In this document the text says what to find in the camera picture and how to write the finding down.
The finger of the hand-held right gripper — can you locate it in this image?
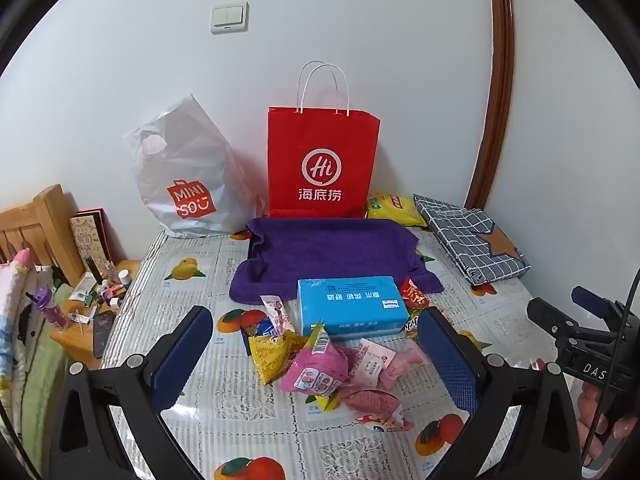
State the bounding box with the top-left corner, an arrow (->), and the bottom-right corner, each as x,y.
571,286 -> 636,331
526,297 -> 582,356

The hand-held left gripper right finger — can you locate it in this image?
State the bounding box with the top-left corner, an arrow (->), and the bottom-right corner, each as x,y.
417,306 -> 583,480

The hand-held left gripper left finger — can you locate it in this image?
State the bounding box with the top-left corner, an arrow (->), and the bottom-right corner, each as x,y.
47,305 -> 215,480

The pink candy packet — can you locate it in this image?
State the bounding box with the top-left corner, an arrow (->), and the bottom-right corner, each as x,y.
382,345 -> 432,390

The red snack packet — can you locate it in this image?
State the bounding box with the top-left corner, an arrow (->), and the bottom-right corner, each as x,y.
399,278 -> 430,309

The pale pink packet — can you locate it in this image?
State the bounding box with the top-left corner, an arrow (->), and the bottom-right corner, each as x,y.
347,338 -> 397,388

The blue cookie packet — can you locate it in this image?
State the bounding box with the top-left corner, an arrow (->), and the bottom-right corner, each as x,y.
241,320 -> 277,356

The yellow snack packet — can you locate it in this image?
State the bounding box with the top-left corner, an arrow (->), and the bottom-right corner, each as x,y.
248,332 -> 307,386

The pink mushroom print packet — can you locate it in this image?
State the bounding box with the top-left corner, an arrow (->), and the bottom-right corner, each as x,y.
340,387 -> 416,433

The long pink white packet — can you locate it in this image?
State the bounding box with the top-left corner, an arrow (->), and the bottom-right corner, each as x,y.
260,295 -> 297,336

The large pink cartoon packet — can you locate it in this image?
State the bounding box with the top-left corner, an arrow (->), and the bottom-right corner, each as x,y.
279,321 -> 351,395

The person's right hand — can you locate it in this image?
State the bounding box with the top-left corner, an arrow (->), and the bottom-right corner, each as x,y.
575,382 -> 638,443

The fruit print tablecloth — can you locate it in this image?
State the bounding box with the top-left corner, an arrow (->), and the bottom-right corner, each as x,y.
100,220 -> 581,480

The black phone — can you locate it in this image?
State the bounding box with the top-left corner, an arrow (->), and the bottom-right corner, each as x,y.
92,309 -> 118,360

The grey checked folded cloth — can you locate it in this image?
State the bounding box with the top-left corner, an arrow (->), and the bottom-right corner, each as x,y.
412,194 -> 532,285

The cluster of cosmetic items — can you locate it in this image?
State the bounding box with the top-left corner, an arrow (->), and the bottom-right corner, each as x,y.
67,255 -> 133,311

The wooden nightstand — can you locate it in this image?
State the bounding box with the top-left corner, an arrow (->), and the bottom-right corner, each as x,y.
50,259 -> 143,371

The blue tissue pack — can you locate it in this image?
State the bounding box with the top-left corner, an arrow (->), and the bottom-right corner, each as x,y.
297,276 -> 411,337

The purple bottle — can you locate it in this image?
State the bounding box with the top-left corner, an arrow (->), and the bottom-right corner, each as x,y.
25,287 -> 68,331

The patterned notebook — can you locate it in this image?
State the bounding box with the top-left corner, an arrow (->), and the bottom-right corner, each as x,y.
69,208 -> 117,286

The green bed sheet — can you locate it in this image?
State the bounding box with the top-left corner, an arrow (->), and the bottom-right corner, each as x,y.
20,285 -> 76,480

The yellow chips bag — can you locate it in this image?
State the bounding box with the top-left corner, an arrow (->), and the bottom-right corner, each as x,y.
366,193 -> 428,228

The purple towel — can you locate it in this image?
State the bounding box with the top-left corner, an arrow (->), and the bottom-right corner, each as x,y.
229,216 -> 445,307

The printed quilt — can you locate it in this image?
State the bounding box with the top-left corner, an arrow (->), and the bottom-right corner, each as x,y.
0,250 -> 36,441

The white plastic bag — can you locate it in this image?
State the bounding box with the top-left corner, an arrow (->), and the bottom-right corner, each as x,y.
121,93 -> 261,239

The wooden headboard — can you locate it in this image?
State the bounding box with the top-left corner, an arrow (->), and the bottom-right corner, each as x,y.
0,184 -> 86,286

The red paper bag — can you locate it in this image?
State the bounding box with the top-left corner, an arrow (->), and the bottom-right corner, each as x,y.
267,60 -> 382,220

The brown wooden door frame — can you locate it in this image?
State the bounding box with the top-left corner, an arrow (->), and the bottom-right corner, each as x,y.
462,0 -> 516,211

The white light switch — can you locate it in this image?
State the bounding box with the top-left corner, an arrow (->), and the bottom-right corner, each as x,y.
210,2 -> 249,35

